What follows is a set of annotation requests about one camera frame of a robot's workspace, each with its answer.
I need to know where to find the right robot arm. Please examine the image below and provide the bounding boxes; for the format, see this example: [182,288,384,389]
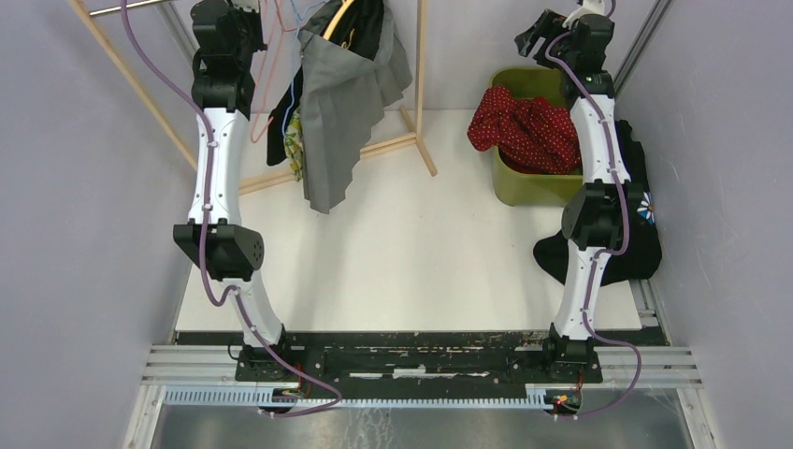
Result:
[515,1,643,382]

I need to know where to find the aluminium corner profile left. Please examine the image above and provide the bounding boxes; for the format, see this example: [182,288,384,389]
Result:
[156,1,197,64]

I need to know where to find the wooden clothes rack frame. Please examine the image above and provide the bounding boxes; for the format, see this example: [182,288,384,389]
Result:
[68,1,438,176]

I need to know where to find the aluminium corner profile right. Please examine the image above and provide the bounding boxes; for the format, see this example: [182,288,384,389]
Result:
[613,0,674,95]

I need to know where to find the chrome clothes rail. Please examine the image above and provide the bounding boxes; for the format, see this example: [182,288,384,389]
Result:
[88,0,171,18]

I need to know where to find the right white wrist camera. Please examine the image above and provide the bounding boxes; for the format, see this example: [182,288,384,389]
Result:
[562,0,615,29]

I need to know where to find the black skirt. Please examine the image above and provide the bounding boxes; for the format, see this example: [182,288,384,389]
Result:
[266,67,304,167]

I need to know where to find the black garment with flower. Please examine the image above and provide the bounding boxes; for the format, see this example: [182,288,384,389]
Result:
[532,119,664,287]

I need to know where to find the yellow hanger with metal hook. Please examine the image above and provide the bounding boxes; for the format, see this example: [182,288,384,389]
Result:
[323,0,355,41]

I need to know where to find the red polka dot skirt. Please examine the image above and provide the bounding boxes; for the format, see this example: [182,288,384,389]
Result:
[467,86,582,175]

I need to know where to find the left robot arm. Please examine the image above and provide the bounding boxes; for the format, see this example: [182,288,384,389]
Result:
[173,1,295,381]

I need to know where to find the aluminium corner profile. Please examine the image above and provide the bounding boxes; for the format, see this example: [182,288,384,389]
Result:
[613,0,674,95]
[156,1,197,64]

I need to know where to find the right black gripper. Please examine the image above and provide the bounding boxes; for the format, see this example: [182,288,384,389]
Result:
[514,7,576,71]

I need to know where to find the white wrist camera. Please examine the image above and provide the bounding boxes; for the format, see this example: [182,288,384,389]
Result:
[230,0,261,13]
[562,0,615,29]

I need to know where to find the pink wire hanger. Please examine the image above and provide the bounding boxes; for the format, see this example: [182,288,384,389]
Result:
[273,0,300,33]
[249,1,282,143]

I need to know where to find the grey pleated skirt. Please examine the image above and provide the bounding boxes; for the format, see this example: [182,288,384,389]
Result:
[298,1,412,213]

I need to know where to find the green plastic laundry basket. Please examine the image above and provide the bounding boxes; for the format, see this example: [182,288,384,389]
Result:
[490,66,583,207]

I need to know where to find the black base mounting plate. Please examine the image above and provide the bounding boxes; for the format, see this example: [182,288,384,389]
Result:
[176,327,667,402]

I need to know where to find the yellow lemon print garment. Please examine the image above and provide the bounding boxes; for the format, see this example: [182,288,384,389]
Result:
[283,108,305,181]

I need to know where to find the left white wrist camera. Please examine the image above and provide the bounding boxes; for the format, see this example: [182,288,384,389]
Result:
[230,0,261,13]

